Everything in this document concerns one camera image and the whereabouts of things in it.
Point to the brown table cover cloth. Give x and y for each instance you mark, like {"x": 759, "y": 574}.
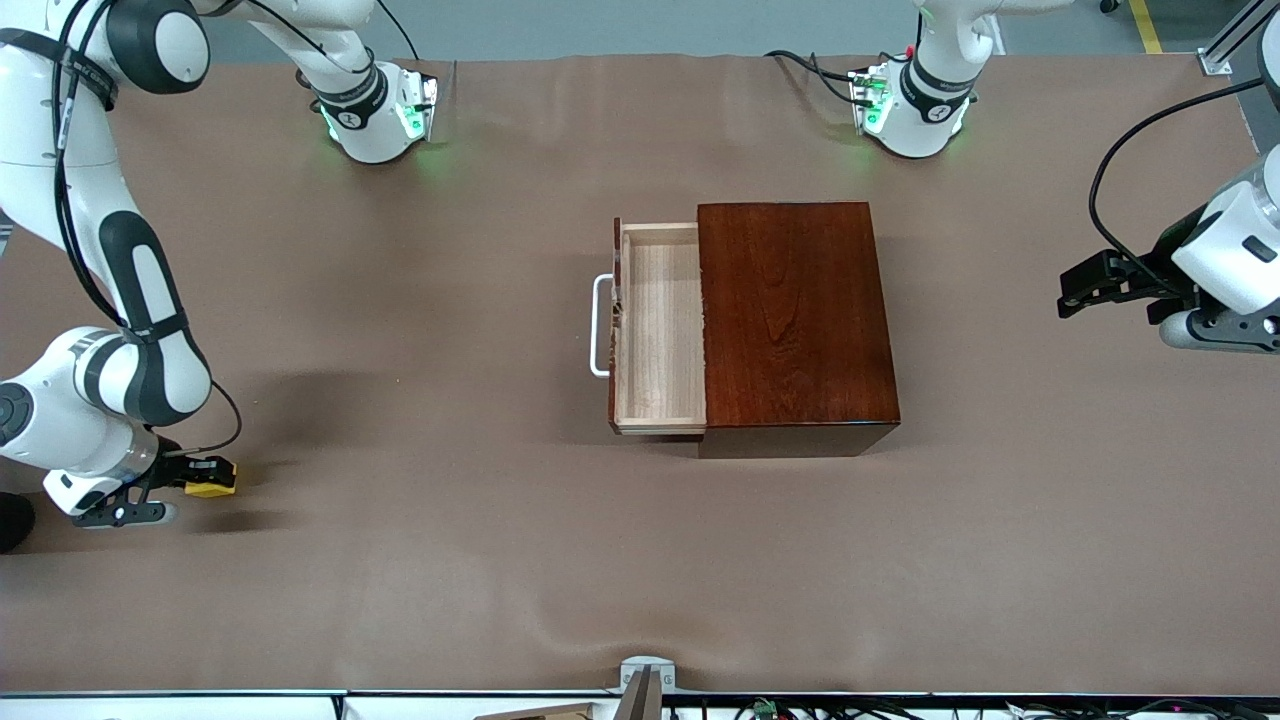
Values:
{"x": 400, "y": 600}

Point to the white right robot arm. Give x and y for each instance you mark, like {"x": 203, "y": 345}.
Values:
{"x": 140, "y": 300}

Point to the aluminium frame profile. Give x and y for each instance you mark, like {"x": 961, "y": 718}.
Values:
{"x": 1230, "y": 45}

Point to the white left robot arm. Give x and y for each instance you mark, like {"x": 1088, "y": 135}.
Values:
{"x": 930, "y": 100}

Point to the dark brown wooden cabinet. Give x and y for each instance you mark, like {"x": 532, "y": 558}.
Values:
{"x": 800, "y": 320}

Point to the grey metal clamp bracket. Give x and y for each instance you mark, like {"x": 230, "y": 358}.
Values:
{"x": 647, "y": 675}

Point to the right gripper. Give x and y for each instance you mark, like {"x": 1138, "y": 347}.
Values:
{"x": 170, "y": 470}

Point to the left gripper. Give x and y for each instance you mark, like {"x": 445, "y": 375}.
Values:
{"x": 1168, "y": 264}

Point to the brown cardboard piece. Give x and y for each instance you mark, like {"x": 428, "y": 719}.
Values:
{"x": 540, "y": 712}

